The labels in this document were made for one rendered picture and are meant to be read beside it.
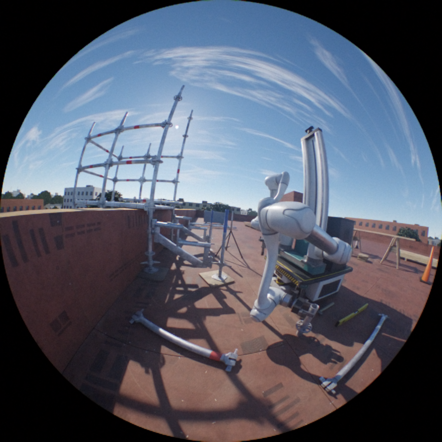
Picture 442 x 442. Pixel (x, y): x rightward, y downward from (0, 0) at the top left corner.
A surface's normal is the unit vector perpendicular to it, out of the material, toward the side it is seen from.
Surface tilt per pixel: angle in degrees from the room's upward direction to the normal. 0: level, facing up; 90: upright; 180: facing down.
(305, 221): 88
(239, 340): 0
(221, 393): 0
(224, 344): 0
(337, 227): 90
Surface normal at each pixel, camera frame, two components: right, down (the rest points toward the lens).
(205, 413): 0.11, -0.99
